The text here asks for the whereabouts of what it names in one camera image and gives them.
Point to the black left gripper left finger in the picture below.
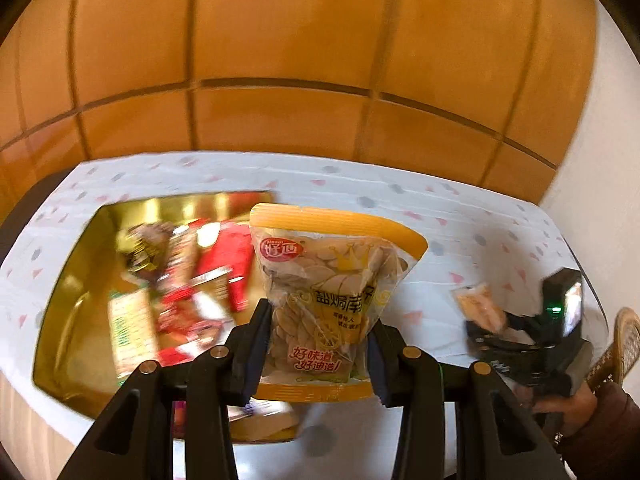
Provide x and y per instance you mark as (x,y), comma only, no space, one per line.
(248,345)

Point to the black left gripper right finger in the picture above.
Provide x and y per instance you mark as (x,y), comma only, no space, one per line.
(384,348)

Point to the yellow seed snack bag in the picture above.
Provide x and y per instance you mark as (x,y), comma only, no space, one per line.
(328,276)

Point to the dark brown sleeve forearm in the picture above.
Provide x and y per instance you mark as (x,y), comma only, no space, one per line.
(607,447)

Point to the person right hand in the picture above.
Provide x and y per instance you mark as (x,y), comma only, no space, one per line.
(576,410)

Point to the clear bread packet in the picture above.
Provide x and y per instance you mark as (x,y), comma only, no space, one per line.
(478,306)

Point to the red snack packet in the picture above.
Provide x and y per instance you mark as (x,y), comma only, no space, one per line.
(234,249)

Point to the red striped biscuit packet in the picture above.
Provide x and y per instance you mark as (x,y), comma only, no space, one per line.
(181,260)

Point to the gold tin box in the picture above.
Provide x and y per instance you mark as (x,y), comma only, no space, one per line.
(74,360)

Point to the green cracker packet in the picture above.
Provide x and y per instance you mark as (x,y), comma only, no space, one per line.
(132,331)

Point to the white patterned tablecloth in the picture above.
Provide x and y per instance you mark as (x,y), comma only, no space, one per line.
(474,236)

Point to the black chocolate snack packet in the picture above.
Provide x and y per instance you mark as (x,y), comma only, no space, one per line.
(145,249)

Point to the wooden wall cabinet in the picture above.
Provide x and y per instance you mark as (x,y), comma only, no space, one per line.
(486,92)

